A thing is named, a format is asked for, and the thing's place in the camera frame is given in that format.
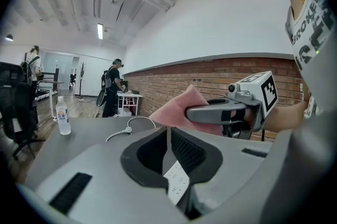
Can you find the long ceiling light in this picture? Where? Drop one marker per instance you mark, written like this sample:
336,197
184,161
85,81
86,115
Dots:
100,31

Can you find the white power strip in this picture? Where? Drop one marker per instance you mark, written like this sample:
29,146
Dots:
177,181

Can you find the small white table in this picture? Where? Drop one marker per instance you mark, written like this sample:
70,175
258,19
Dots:
129,96

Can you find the pink cloth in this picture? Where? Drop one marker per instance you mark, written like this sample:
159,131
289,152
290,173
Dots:
173,110

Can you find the wooden table white legs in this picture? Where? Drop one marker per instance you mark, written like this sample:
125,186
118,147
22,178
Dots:
52,102

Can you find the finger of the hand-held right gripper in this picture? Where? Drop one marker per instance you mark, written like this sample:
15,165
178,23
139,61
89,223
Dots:
219,101
208,113

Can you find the white printed t-shirt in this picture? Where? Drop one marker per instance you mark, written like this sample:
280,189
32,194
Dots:
316,31

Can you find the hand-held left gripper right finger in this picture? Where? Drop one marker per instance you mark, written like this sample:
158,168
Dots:
237,162

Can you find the clear plastic water bottle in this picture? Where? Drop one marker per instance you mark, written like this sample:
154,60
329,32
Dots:
63,120

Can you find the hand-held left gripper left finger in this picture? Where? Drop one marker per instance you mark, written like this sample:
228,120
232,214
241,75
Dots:
105,165

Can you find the person's right forearm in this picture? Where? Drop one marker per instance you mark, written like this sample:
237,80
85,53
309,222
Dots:
287,116

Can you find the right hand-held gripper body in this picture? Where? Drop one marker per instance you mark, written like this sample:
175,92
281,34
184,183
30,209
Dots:
263,96

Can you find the black pendant lamp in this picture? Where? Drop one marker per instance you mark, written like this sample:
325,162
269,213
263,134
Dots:
9,38

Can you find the black office chair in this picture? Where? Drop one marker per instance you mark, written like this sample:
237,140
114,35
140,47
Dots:
15,102

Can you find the person's right hand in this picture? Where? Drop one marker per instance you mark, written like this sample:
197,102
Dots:
241,117

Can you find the black coat rack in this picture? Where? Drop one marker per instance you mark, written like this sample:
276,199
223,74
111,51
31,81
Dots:
83,70

